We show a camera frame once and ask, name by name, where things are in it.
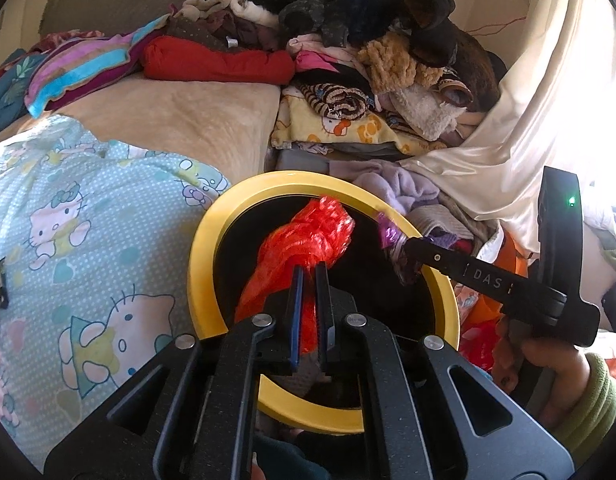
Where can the grey headboard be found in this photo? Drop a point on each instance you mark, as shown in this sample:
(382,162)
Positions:
(113,0)

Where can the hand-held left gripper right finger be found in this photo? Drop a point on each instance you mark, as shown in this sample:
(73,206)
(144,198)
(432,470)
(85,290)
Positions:
(322,310)

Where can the grey folded cloth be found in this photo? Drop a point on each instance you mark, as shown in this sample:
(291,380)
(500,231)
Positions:
(308,162)

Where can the blue floral quilt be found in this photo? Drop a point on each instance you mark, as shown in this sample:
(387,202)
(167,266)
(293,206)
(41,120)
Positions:
(8,90)

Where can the maroon patterned quilt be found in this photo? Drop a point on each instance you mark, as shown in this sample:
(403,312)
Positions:
(63,40)

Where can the person's right forearm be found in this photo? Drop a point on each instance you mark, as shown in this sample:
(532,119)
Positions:
(593,400)

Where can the purple foil wrapper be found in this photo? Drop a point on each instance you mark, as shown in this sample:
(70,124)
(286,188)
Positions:
(390,232)

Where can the purple striped blanket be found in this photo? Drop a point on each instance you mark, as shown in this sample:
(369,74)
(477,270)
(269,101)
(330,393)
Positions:
(78,70)

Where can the orange patterned cloth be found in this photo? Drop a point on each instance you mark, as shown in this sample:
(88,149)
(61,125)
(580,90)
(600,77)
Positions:
(515,255)

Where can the pile of clothes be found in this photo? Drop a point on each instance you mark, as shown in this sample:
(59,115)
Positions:
(363,25)

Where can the red cushion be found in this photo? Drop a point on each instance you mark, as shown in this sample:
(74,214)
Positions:
(213,62)

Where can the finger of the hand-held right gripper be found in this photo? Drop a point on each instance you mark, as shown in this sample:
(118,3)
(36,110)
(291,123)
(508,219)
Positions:
(433,257)

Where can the teal fleece cloth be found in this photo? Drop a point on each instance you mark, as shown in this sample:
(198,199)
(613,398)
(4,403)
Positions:
(288,460)

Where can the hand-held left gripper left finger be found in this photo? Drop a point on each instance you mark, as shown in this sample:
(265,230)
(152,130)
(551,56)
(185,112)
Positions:
(297,310)

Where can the light blue cat print blanket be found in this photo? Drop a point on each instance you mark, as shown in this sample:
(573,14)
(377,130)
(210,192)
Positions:
(113,240)

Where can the yellow rimmed trash bin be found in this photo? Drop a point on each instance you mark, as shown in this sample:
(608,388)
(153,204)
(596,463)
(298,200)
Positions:
(208,270)

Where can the person's right hand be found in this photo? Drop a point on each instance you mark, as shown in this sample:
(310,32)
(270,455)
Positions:
(553,365)

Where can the yellow cartoon print blanket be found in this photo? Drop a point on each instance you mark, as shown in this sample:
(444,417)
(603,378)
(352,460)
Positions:
(358,132)

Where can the lavender fleece cloth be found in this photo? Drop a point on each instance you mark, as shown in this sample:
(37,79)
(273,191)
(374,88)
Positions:
(403,185)

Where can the cream satin curtain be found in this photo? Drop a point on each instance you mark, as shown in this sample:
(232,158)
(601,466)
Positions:
(538,110)

